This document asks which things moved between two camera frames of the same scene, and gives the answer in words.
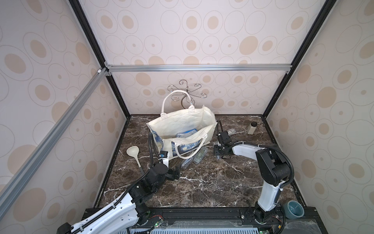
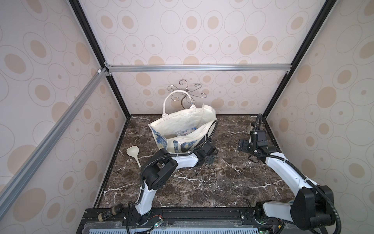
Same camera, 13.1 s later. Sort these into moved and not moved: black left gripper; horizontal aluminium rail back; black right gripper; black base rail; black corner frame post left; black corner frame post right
Moved: black right gripper; black left gripper
Not moved: black corner frame post right; black corner frame post left; black base rail; horizontal aluminium rail back
